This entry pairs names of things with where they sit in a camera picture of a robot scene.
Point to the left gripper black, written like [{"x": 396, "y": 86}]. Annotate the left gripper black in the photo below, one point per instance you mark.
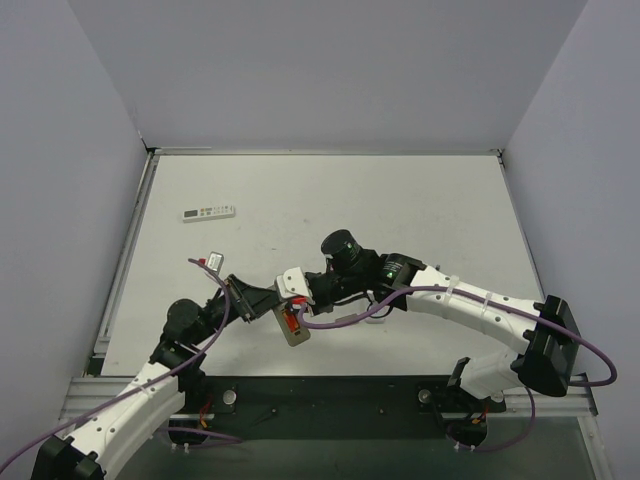
[{"x": 239, "y": 300}]

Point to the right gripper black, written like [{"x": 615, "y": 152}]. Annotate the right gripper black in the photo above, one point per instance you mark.
[{"x": 316, "y": 288}]

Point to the red battery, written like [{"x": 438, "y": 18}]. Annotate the red battery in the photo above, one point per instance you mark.
[{"x": 291, "y": 321}]

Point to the grey beige remote control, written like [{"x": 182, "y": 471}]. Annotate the grey beige remote control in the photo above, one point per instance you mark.
[{"x": 293, "y": 340}]

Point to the white remote being loaded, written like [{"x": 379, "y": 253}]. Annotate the white remote being loaded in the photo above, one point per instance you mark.
[{"x": 375, "y": 320}]

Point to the grey remote battery cover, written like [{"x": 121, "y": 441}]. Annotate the grey remote battery cover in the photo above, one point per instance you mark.
[{"x": 345, "y": 319}]

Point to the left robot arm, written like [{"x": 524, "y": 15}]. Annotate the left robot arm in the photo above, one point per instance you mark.
[{"x": 101, "y": 441}]

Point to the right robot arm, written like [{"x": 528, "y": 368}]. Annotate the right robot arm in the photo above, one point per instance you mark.
[{"x": 539, "y": 338}]

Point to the white remote with display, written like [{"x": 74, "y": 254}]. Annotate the white remote with display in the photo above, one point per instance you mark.
[{"x": 218, "y": 212}]

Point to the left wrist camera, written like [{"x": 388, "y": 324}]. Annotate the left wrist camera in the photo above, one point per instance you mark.
[{"x": 211, "y": 264}]

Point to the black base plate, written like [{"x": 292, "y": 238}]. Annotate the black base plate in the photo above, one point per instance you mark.
[{"x": 315, "y": 425}]

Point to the aluminium frame rail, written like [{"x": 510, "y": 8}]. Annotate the aluminium frame rail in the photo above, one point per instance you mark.
[{"x": 335, "y": 394}]

